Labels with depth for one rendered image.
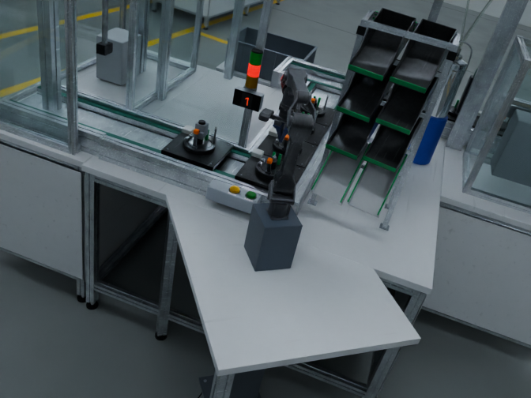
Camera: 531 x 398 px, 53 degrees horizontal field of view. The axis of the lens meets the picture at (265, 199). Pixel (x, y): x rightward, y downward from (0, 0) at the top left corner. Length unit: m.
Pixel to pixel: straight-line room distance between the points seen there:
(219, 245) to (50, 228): 1.01
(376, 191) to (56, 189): 1.41
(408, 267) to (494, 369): 1.25
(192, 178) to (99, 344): 0.99
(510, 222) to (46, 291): 2.35
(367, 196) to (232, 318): 0.77
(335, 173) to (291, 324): 0.70
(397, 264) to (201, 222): 0.78
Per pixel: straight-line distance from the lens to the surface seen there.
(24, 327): 2.85
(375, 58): 1.99
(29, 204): 2.71
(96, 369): 2.66
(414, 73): 1.98
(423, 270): 2.17
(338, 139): 2.10
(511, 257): 2.90
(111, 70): 3.07
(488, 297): 3.05
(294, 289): 1.87
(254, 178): 2.18
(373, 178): 2.17
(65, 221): 2.63
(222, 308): 1.75
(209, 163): 2.23
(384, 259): 2.14
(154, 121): 2.54
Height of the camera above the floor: 2.11
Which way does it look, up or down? 34 degrees down
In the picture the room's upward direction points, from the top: 13 degrees clockwise
